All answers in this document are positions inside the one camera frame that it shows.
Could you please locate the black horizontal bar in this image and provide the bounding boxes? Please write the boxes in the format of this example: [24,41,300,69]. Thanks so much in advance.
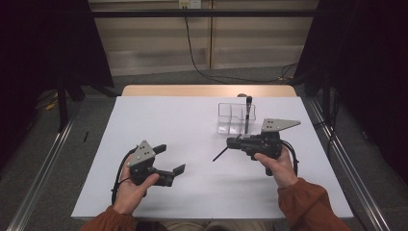
[90,9,319,18]

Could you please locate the black curtain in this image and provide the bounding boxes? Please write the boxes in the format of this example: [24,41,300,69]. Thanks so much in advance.
[293,0,408,186]
[0,0,115,171]

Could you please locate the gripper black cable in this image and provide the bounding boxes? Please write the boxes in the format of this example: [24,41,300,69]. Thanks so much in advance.
[110,145,139,206]
[280,140,300,177]

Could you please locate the thin black makeup brush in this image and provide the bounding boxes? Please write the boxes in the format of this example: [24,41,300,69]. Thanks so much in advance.
[212,134,242,163]

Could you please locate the white wall outlet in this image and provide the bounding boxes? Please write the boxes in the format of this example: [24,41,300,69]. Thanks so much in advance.
[178,0,202,10]

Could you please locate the person's left hand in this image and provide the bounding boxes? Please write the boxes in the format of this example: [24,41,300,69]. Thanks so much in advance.
[113,163,161,216]

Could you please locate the thick black makeup brush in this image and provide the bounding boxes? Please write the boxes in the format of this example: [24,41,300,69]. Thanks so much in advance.
[243,95,253,135]

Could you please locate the clear plastic organizer box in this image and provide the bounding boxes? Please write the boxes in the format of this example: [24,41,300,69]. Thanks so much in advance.
[217,102,257,137]

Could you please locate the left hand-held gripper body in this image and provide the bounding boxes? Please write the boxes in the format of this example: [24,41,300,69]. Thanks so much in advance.
[126,140,176,197]

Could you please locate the wooden table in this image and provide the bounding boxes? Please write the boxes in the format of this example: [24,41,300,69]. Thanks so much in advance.
[120,84,298,98]

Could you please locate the metal floor rail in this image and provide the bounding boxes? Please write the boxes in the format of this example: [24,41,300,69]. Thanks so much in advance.
[307,97,391,231]
[6,105,81,231]

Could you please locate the black wall cable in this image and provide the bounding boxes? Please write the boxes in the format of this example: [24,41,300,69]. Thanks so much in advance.
[183,15,299,85]

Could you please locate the yellow floor object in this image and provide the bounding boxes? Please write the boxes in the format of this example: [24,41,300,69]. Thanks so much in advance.
[44,99,60,112]

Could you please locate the person's legs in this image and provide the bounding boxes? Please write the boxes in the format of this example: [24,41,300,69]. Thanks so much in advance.
[136,219,283,231]

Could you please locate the person's right hand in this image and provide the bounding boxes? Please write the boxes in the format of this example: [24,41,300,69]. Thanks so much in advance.
[253,147,299,190]

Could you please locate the black metal stand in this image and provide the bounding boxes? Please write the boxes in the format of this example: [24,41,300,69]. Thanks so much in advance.
[56,68,70,133]

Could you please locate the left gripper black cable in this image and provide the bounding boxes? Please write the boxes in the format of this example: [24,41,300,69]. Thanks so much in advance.
[110,145,139,206]

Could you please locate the white table sheet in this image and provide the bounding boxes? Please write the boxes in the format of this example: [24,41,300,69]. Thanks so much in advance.
[70,95,354,221]

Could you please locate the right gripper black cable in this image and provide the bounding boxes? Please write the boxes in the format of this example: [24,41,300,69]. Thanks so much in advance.
[280,140,300,177]

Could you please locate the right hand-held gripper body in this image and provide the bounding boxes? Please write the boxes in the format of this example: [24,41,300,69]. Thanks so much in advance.
[239,117,302,177]

